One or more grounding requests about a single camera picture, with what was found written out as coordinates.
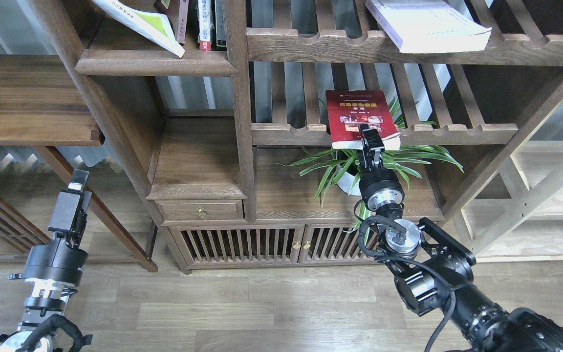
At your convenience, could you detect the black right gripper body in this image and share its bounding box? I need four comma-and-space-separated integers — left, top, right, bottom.
358, 129, 404, 212

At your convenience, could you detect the red cover book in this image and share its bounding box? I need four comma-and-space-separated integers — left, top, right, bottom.
325, 90, 401, 150

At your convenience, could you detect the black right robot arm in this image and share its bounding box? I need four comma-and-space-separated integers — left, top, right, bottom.
357, 124, 563, 352

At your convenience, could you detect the white plant pot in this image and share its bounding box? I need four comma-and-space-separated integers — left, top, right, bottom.
337, 164, 361, 196

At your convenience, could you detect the light wooden shelf unit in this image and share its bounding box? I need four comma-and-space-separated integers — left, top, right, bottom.
452, 64, 563, 264

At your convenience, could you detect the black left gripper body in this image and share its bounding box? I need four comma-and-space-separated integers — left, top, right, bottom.
9, 190, 91, 287

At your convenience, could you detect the brass drawer knob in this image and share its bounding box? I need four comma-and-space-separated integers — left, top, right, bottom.
196, 207, 207, 218

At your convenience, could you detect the yellow green cover book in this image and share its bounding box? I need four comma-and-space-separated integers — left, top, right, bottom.
94, 0, 185, 58

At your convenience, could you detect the white thick book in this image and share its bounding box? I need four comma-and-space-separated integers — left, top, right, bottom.
366, 0, 492, 54

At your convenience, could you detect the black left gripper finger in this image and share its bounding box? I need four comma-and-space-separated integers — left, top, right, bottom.
68, 169, 89, 192

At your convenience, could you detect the dark wooden bookshelf cabinet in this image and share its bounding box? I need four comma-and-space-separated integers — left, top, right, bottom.
29, 0, 563, 273

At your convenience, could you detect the dark green upright book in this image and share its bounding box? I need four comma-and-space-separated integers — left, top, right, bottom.
214, 0, 227, 51

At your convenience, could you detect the green spider plant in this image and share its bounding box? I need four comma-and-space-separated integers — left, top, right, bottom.
282, 97, 464, 235

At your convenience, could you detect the dark wooden side table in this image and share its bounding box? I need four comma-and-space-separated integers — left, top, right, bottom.
0, 54, 158, 272

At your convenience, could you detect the white red upright book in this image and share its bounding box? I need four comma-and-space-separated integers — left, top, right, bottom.
197, 0, 213, 52

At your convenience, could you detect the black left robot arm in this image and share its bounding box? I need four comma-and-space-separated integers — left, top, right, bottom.
0, 169, 92, 352

